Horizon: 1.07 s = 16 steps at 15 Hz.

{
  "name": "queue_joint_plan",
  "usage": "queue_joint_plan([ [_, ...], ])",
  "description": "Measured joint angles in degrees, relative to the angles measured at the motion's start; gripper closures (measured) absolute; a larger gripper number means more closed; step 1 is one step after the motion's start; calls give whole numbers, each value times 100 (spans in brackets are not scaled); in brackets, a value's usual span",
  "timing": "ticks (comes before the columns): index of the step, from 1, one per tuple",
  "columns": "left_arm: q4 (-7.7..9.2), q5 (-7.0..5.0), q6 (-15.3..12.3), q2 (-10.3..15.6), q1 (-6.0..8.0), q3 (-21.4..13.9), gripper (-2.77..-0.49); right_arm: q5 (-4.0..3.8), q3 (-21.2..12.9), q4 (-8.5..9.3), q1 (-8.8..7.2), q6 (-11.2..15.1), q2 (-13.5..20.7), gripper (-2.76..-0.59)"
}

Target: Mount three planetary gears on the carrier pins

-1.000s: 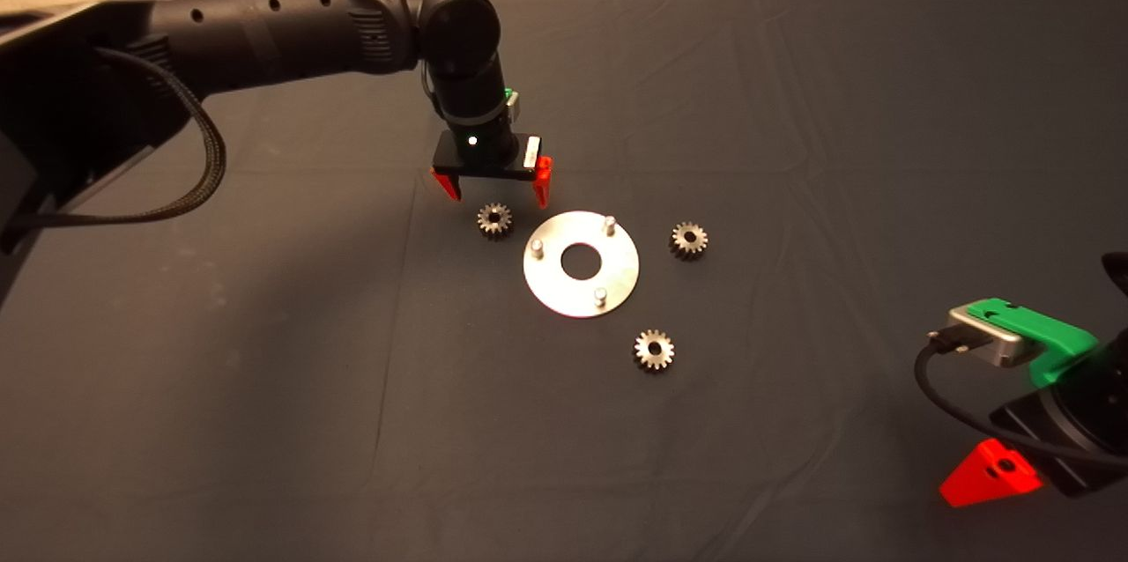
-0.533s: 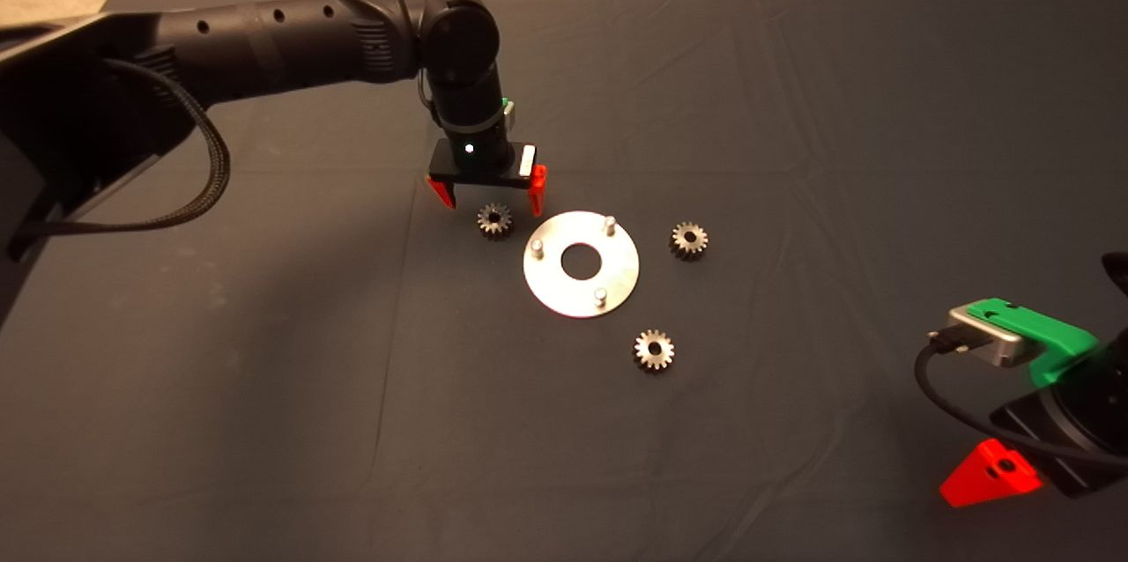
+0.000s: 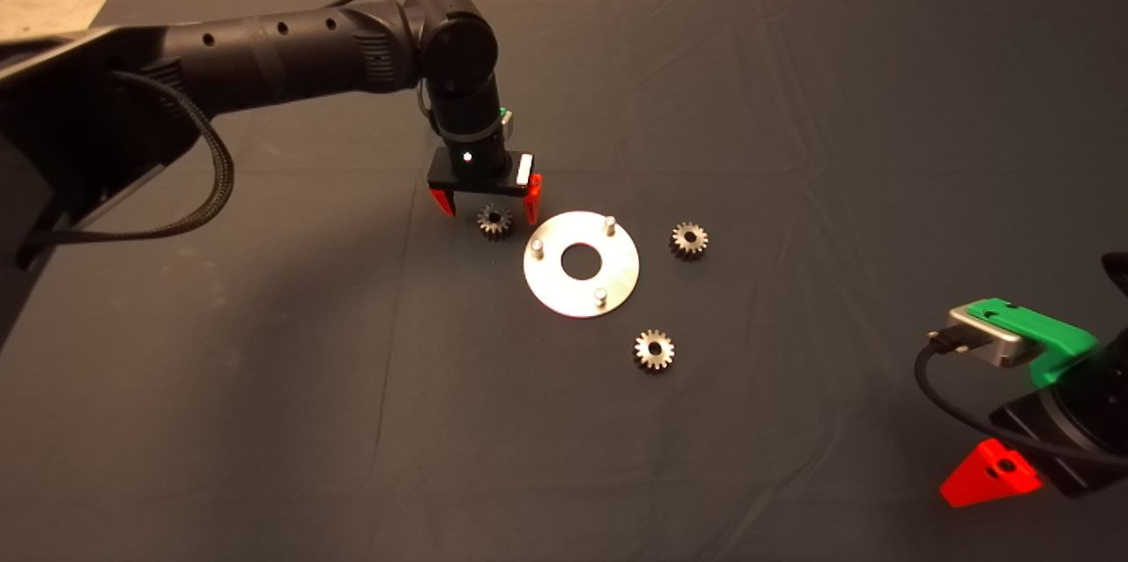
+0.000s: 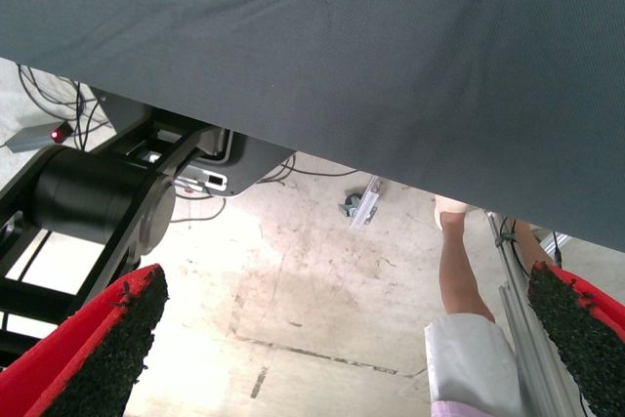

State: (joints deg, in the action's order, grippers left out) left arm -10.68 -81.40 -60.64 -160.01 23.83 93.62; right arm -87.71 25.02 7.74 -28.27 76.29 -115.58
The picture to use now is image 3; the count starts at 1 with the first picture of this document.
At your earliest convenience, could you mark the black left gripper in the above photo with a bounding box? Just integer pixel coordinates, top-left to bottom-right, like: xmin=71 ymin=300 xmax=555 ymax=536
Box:
xmin=427 ymin=137 xmax=545 ymax=227

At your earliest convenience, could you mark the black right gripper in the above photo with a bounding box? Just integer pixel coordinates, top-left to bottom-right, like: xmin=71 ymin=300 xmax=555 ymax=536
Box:
xmin=939 ymin=381 xmax=1128 ymax=508

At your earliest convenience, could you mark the small steel planetary gear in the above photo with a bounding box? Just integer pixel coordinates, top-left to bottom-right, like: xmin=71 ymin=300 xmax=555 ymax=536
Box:
xmin=477 ymin=203 xmax=515 ymax=242
xmin=633 ymin=329 xmax=676 ymax=373
xmin=671 ymin=221 xmax=709 ymax=262

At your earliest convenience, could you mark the round metal carrier plate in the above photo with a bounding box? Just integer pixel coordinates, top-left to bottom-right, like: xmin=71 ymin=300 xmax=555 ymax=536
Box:
xmin=523 ymin=211 xmax=641 ymax=319

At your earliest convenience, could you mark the dark grey table cloth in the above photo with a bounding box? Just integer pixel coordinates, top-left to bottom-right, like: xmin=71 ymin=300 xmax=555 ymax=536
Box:
xmin=0 ymin=0 xmax=1128 ymax=562

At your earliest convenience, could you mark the thick black right camera cable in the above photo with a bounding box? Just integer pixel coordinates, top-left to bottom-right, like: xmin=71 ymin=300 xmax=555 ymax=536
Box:
xmin=914 ymin=329 xmax=1128 ymax=468

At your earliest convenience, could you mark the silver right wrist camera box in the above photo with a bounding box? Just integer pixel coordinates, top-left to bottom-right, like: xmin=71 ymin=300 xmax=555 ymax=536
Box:
xmin=947 ymin=305 xmax=1041 ymax=368

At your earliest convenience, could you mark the green right camera mount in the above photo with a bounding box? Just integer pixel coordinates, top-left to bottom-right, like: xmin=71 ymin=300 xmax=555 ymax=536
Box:
xmin=965 ymin=298 xmax=1101 ymax=388

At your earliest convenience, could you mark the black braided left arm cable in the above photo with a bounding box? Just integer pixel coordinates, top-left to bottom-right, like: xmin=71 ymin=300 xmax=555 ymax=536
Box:
xmin=35 ymin=70 xmax=237 ymax=242

